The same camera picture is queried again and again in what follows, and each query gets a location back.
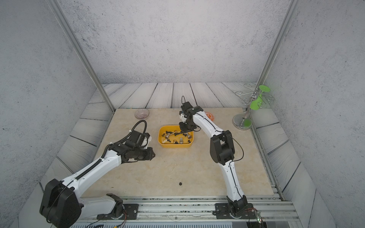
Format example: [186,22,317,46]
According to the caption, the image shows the green cup on stand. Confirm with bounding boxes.
[250,85,272,110]

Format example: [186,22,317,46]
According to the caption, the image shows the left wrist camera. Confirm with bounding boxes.
[128,130,151,149]

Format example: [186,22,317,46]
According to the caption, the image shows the aluminium rail frame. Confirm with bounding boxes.
[77,194,302,228]

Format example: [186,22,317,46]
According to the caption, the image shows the orange patterned ceramic bowl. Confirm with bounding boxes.
[205,112,215,121]

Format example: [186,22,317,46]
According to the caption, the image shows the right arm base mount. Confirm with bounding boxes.
[212,195,257,219]

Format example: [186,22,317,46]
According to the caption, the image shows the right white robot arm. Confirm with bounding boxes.
[179,102,244,202]

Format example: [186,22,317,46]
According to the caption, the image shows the right aluminium corner post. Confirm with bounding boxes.
[255,0,300,91]

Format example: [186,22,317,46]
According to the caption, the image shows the small clear glass bowl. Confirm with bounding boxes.
[135,109,150,120]

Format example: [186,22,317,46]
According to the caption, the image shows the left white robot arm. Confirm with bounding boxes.
[40,143,156,228]

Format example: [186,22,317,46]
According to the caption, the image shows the left aluminium corner post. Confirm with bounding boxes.
[46,0,116,114]

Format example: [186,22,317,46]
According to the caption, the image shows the aluminium corner post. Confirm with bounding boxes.
[46,0,116,114]
[255,0,300,91]

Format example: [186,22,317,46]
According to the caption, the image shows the yellow plastic storage box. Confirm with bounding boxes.
[158,125,194,148]

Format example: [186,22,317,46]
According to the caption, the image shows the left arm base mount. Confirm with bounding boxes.
[97,193,139,220]

